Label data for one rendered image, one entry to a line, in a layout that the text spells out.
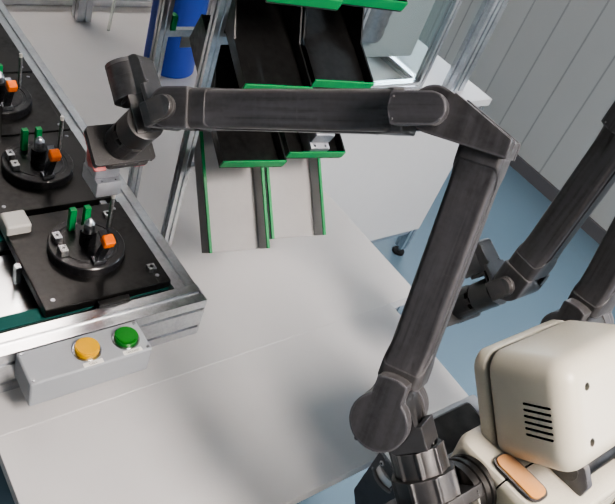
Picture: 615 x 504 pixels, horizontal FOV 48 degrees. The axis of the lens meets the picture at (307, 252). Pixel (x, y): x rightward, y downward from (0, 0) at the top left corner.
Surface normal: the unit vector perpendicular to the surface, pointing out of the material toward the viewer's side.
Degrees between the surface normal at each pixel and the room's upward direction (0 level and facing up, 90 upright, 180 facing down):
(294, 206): 45
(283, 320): 0
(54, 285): 0
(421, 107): 68
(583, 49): 90
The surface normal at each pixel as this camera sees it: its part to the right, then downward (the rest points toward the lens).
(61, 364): 0.30, -0.72
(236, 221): 0.50, -0.02
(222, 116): -0.29, 0.15
